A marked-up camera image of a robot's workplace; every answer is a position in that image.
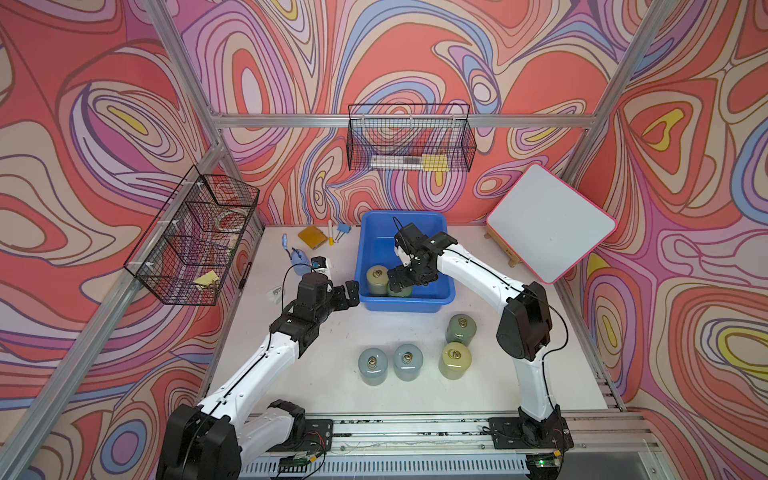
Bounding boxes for green tea canister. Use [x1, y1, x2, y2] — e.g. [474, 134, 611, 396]
[445, 314, 477, 346]
[387, 285, 413, 298]

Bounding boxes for blue plastic basket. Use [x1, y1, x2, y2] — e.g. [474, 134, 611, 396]
[353, 209, 456, 314]

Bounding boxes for yellow-green tea canister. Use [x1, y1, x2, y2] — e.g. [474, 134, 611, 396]
[439, 342, 472, 380]
[366, 265, 389, 296]

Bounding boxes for yellow-green tea canister back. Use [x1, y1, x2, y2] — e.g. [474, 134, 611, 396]
[439, 342, 472, 380]

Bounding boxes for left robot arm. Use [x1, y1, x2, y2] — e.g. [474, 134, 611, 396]
[155, 271, 360, 479]

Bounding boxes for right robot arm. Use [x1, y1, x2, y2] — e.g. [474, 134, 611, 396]
[387, 222, 573, 451]

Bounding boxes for clear tube in basket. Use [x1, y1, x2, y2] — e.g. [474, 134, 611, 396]
[369, 155, 423, 170]

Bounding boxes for yellow sponge in basket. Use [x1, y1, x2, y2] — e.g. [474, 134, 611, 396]
[192, 270, 221, 289]

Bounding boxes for blue bottle with brush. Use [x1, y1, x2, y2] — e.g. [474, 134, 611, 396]
[281, 234, 311, 277]

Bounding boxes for small white object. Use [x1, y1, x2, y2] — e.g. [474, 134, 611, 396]
[267, 286, 283, 304]

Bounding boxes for yellow square pad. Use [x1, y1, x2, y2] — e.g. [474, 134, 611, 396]
[298, 225, 328, 250]

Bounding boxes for yellow white marker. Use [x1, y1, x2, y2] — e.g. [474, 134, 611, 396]
[327, 219, 335, 246]

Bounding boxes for blue binder clip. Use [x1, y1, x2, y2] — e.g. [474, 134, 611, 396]
[334, 223, 351, 242]

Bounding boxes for wooden easel stand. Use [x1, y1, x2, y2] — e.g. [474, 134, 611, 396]
[484, 225, 521, 268]

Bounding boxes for yellow sticky notes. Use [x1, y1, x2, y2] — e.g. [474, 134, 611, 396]
[421, 154, 451, 172]

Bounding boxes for green circuit board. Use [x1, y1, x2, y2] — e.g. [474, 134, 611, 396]
[277, 456, 318, 473]

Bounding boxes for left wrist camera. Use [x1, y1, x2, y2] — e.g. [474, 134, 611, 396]
[310, 256, 332, 280]

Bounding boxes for black wire basket back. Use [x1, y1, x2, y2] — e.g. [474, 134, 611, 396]
[346, 101, 477, 173]

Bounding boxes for black wire basket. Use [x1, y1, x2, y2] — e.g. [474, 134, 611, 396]
[123, 166, 260, 306]
[346, 101, 477, 173]

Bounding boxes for white board pink frame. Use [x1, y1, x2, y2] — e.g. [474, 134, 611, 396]
[486, 165, 617, 284]

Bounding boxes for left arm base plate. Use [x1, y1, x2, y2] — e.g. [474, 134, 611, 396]
[268, 419, 334, 453]

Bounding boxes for black wire basket left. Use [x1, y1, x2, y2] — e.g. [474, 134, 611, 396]
[123, 166, 260, 306]

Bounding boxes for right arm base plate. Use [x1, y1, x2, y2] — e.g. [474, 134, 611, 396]
[488, 411, 574, 451]

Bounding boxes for aluminium rail base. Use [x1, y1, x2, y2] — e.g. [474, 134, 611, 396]
[237, 410, 673, 479]

